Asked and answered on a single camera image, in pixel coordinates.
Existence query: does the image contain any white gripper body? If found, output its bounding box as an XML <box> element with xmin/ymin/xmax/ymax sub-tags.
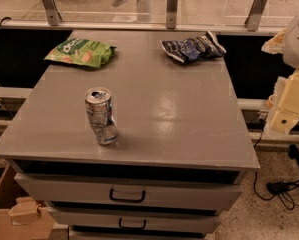
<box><xmin>261</xmin><ymin>30</ymin><xmax>286</xmax><ymax>54</ymax></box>

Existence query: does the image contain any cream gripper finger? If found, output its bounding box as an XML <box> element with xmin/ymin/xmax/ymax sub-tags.
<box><xmin>266</xmin><ymin>69</ymin><xmax>299</xmax><ymax>135</ymax></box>

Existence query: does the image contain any crushed silver redbull can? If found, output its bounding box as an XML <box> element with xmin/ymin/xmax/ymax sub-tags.
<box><xmin>85</xmin><ymin>87</ymin><xmax>118</xmax><ymax>145</ymax></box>

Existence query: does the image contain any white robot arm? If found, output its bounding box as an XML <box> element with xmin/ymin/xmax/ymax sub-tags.
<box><xmin>261</xmin><ymin>12</ymin><xmax>299</xmax><ymax>135</ymax></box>

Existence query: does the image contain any dark blue chip bag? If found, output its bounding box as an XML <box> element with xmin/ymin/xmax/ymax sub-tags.
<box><xmin>160</xmin><ymin>31</ymin><xmax>226</xmax><ymax>64</ymax></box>

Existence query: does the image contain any green rice chip bag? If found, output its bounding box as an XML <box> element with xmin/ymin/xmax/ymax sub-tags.
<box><xmin>45</xmin><ymin>38</ymin><xmax>115</xmax><ymax>68</ymax></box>

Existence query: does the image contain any grey drawer cabinet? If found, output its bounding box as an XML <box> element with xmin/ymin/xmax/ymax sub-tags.
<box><xmin>0</xmin><ymin>30</ymin><xmax>259</xmax><ymax>240</ymax></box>

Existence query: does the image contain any cardboard box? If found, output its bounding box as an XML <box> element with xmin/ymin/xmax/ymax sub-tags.
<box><xmin>0</xmin><ymin>166</ymin><xmax>55</xmax><ymax>240</ymax></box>

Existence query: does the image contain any right metal bracket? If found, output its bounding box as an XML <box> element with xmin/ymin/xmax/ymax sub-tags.
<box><xmin>245</xmin><ymin>0</ymin><xmax>268</xmax><ymax>32</ymax></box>

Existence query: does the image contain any metal bracket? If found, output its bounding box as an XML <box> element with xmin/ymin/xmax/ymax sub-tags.
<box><xmin>166</xmin><ymin>0</ymin><xmax>178</xmax><ymax>29</ymax></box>
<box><xmin>245</xmin><ymin>0</ymin><xmax>268</xmax><ymax>32</ymax></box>
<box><xmin>42</xmin><ymin>0</ymin><xmax>61</xmax><ymax>26</ymax></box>

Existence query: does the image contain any black power adapter with cable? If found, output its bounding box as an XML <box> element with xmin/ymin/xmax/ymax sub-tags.
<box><xmin>253</xmin><ymin>173</ymin><xmax>299</xmax><ymax>211</ymax></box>

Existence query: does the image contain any middle metal bracket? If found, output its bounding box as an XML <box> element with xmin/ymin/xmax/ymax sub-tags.
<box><xmin>166</xmin><ymin>0</ymin><xmax>178</xmax><ymax>29</ymax></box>

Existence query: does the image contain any top drawer black handle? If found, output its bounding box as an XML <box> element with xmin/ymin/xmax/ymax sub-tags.
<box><xmin>109</xmin><ymin>188</ymin><xmax>146</xmax><ymax>203</ymax></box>

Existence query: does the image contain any drawer black handle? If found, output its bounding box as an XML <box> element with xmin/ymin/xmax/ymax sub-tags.
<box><xmin>118</xmin><ymin>218</ymin><xmax>147</xmax><ymax>230</ymax></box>
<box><xmin>109</xmin><ymin>188</ymin><xmax>146</xmax><ymax>203</ymax></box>

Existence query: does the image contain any left metal bracket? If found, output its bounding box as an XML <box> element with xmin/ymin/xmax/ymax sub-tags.
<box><xmin>42</xmin><ymin>0</ymin><xmax>61</xmax><ymax>26</ymax></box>

